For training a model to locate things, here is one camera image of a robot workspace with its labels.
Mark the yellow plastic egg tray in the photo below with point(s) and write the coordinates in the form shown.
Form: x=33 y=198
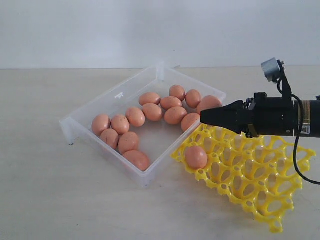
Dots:
x=261 y=175

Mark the clear plastic bin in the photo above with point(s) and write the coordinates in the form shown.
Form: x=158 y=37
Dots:
x=156 y=139

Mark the brown egg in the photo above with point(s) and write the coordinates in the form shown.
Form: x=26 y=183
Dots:
x=189 y=120
x=110 y=137
x=208 y=102
x=193 y=98
x=177 y=91
x=169 y=102
x=127 y=142
x=152 y=112
x=196 y=157
x=135 y=116
x=120 y=124
x=138 y=159
x=100 y=123
x=149 y=97
x=175 y=115

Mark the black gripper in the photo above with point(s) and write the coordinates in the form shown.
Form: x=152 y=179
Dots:
x=259 y=115

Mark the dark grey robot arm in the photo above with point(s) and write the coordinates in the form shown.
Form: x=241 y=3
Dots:
x=310 y=116

